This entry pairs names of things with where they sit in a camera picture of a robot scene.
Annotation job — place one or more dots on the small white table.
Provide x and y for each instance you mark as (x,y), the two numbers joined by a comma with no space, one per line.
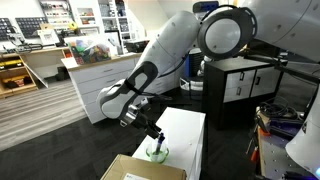
(181,133)

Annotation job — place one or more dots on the clear cup with green base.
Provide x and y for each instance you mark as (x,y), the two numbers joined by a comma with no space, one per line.
(157,156)

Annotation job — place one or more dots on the clear bag of colourful items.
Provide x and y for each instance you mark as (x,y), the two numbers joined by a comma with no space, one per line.
(90,50)

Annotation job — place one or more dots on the white drawer cabinet wooden top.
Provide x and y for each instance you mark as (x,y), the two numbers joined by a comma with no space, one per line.
(100,80)

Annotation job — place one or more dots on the robot workbench with wooden edge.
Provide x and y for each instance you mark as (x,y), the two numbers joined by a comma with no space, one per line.
(283,160)

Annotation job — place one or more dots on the black pegboard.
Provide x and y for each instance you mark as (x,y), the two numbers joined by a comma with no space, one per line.
(30,26)

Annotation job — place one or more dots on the brown cardboard box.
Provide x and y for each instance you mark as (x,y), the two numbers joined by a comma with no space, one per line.
(143,170)

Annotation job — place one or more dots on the blue marker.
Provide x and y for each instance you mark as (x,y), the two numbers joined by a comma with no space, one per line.
(160,143)

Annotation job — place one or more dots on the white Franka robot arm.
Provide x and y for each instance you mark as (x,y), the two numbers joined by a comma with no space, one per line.
(166,50)

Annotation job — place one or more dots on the white wall shelf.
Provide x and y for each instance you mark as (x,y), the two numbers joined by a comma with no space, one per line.
(100,16)

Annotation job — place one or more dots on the black device on cabinet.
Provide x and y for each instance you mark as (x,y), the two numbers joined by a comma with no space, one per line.
(136,45)

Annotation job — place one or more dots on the black cabinet with white drawers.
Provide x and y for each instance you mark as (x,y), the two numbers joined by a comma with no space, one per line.
(240,86)

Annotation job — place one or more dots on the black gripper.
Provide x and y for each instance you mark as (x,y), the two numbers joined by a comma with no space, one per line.
(141,120)

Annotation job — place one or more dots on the wooden desk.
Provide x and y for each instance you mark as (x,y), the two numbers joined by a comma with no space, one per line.
(20,71)

